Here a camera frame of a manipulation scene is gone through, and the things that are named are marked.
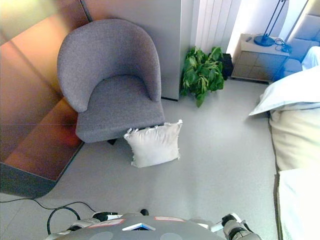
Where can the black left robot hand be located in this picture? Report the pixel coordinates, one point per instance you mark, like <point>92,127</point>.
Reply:
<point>105,215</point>

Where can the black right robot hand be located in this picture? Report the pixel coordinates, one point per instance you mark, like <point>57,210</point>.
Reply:
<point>228,220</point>

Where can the white fringed throw pillow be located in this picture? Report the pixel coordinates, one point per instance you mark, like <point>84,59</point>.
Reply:
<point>153,145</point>

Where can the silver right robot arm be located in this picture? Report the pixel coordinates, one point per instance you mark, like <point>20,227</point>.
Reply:
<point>240,232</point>

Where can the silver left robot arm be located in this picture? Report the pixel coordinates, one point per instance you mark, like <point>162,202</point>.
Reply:
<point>75,226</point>

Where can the white bed pillow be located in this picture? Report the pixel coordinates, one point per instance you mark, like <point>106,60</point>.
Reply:
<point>312,58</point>

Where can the grey robot torso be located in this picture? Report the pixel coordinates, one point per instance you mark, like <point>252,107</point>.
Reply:
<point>140,230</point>

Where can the black left robot foot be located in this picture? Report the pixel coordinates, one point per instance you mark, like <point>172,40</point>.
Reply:
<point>144,212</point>

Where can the black armchair leg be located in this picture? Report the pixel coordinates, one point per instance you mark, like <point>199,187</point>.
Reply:
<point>112,141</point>

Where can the white folded blanket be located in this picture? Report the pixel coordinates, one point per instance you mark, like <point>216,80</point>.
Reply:
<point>302,205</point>

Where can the beige bed mattress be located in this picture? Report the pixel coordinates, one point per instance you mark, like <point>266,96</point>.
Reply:
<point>297,140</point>

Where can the grey fabric tub armchair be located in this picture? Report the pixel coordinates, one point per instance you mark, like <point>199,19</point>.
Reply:
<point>117,105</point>

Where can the brown wooden cabinet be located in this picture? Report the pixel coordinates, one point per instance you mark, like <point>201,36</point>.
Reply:
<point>30,105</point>

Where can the pale blue duvet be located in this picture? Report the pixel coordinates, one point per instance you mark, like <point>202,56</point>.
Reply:
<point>292,92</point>

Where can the green leafy potted plant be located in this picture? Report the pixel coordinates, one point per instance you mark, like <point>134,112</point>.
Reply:
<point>200,72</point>

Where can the black square bin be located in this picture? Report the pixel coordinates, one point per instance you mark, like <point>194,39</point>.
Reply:
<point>227,66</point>

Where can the beige tiled nightstand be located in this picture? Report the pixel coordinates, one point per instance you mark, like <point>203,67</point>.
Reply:
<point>257,63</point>

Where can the small grey remote control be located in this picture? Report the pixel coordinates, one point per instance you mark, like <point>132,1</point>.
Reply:
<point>248,39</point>

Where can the white pleated curtain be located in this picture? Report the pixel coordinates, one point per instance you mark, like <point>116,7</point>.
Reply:
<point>215,25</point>

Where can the padded beige headboard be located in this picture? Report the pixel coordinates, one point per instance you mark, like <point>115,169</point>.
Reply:
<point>306,27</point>

